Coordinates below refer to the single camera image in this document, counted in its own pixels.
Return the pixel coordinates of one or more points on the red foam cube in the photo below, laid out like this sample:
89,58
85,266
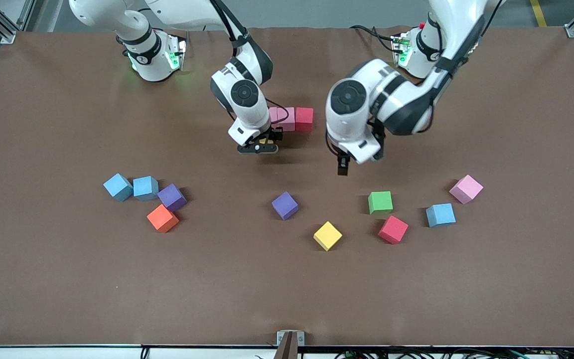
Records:
392,227
304,117

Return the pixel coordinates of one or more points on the purple foam cube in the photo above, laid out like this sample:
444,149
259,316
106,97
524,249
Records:
284,203
171,195

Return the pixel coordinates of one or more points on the yellow floor tape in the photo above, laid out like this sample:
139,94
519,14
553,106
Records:
538,14

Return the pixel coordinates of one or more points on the green foam cube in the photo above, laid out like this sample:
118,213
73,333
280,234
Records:
380,201

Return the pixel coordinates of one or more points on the brown table mat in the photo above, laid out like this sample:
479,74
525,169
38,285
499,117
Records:
287,289

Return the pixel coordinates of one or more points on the white table edge rail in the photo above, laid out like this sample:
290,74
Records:
43,353

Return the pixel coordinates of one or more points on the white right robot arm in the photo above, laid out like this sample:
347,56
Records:
147,62

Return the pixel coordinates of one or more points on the pink foam cube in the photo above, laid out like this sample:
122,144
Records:
465,187
287,117
273,114

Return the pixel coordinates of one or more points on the orange foam cube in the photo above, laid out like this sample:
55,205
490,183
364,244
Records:
161,215

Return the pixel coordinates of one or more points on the blue foam cube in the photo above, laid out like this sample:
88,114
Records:
145,186
117,185
440,213

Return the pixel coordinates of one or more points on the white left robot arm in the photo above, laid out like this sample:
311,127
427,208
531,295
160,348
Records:
426,62

